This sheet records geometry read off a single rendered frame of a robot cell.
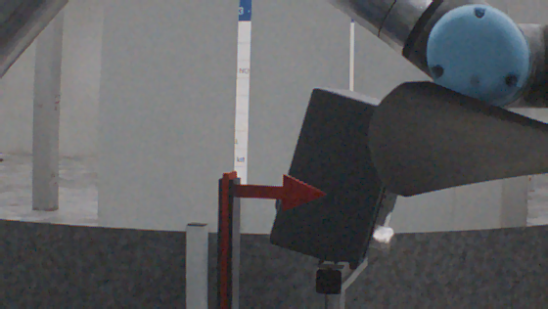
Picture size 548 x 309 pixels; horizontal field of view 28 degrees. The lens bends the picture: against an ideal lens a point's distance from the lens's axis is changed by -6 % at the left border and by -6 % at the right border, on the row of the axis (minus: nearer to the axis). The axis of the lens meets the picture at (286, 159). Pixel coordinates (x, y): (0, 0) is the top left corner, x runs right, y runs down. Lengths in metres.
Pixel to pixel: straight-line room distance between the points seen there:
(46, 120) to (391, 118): 11.37
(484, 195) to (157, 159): 2.75
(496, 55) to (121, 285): 1.79
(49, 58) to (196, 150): 5.16
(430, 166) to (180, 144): 6.34
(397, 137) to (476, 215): 4.32
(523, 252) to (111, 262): 0.99
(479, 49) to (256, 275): 1.72
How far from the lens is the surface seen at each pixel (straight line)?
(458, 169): 0.74
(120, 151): 7.21
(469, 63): 0.80
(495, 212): 4.98
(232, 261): 0.73
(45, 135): 11.98
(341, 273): 1.25
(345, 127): 1.29
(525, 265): 2.76
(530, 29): 0.96
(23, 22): 1.11
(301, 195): 0.72
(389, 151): 0.70
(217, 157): 6.99
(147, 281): 2.49
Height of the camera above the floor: 1.24
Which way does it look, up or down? 3 degrees down
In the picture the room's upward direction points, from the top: 1 degrees clockwise
